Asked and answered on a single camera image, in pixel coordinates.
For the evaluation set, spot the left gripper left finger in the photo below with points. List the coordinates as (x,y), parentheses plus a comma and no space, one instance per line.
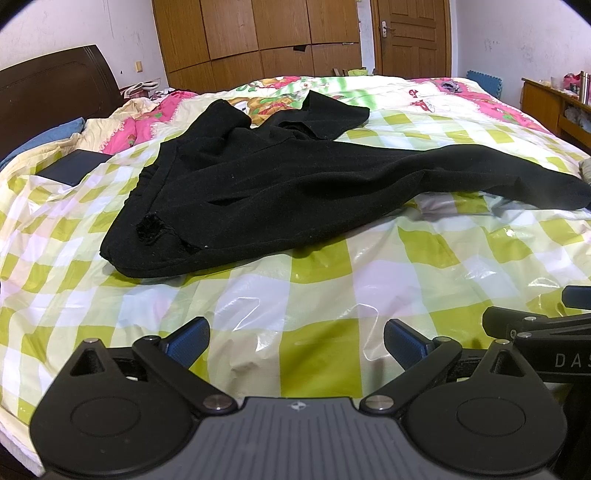
(120,412)

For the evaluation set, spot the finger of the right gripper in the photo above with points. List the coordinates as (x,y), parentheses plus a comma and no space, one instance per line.
(579,297)
(503,323)

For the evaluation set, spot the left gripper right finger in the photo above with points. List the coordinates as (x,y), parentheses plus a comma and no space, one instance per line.
(461,412)

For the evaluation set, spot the black pants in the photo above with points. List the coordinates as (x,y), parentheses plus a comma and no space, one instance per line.
(222,193)

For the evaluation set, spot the wooden desk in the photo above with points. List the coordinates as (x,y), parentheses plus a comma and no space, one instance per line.
(559,112)

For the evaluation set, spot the green checkered plastic bed cover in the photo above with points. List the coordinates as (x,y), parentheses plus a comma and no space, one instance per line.
(306,323)

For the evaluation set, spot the cartoon floral quilt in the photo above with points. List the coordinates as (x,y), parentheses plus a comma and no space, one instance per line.
(381,111)

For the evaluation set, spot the pink bag on desk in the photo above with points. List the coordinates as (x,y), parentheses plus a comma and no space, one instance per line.
(577,83)

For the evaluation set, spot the blue foam mat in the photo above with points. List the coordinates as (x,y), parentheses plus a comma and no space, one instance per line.
(491,84)

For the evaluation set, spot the dark blue notebook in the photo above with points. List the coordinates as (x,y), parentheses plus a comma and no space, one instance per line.
(73,167)

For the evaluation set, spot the wooden door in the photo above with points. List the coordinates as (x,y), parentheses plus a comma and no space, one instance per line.
(412,38)

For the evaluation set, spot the striped bag by headboard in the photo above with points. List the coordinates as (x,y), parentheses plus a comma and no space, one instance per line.
(140,89)

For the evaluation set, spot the dark wooden headboard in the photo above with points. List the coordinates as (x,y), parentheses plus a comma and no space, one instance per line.
(53,89)

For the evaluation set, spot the wooden wardrobe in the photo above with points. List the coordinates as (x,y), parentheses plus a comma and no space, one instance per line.
(210,46)

